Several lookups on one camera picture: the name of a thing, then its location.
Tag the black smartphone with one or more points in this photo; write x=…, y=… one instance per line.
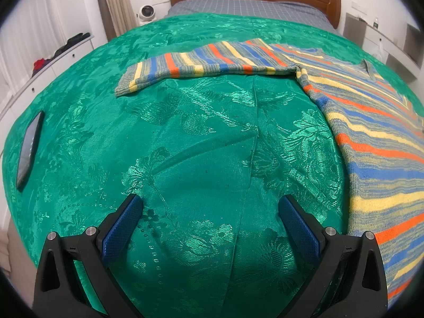
x=29, y=149

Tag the white sheer curtain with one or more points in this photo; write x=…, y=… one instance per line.
x=39, y=29

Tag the white drawer cabinet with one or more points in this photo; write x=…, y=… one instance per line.
x=66, y=59

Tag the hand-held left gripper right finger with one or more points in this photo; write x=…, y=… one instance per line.
x=299, y=228

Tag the grey checked bedsheet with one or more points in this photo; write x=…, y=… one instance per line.
x=248, y=8

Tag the striped knit sweater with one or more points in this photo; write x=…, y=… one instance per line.
x=364, y=122

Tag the dark clothes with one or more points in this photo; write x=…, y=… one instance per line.
x=71, y=43

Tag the red cloth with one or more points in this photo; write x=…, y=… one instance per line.
x=41, y=64

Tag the green floral blanket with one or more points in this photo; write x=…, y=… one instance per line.
x=198, y=139

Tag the small white fan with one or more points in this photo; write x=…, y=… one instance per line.
x=145, y=10

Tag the white wall switch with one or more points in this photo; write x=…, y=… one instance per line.
x=359, y=9
x=159, y=0

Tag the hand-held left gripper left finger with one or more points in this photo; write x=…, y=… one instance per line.
x=121, y=228

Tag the beige curtain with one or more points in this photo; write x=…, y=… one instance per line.
x=114, y=0

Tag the white desk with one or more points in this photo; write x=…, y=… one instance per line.
x=354, y=26

